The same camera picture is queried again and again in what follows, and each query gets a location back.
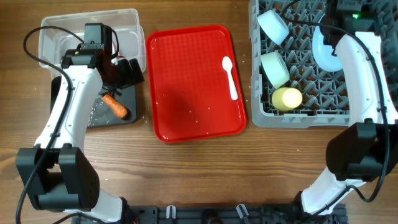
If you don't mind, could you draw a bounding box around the black waste tray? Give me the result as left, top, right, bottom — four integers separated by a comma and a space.
50, 76, 138, 129

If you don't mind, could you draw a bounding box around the yellow plastic cup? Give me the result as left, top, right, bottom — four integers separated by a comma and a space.
271, 87, 303, 111

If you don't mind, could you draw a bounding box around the light blue bowl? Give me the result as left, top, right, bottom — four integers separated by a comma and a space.
257, 10, 289, 45

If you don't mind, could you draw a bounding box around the light blue plate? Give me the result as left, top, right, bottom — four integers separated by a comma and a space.
312, 26, 343, 72

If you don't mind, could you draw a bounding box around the red plastic tray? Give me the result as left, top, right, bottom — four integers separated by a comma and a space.
146, 25, 247, 143

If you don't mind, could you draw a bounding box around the light green bowl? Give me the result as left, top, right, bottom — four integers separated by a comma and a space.
261, 52, 290, 89

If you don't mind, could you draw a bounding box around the orange carrot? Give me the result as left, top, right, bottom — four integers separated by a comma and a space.
101, 94, 128, 119

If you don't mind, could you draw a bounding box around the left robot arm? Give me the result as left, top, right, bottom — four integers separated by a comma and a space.
16, 23, 144, 223

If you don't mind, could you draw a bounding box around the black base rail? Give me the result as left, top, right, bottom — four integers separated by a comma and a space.
71, 203, 349, 224

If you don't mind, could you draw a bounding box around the white rice pile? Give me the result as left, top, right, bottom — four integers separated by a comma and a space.
88, 102, 124, 127

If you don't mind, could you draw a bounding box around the clear plastic bin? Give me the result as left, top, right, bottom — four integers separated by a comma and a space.
39, 8, 146, 71

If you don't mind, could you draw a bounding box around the grey-green dishwasher rack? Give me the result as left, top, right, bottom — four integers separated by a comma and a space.
248, 0, 397, 128

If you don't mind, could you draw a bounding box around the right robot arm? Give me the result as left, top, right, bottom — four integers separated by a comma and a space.
293, 1, 397, 220

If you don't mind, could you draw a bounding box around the white plastic spoon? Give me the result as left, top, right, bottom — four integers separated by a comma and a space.
222, 56, 238, 101

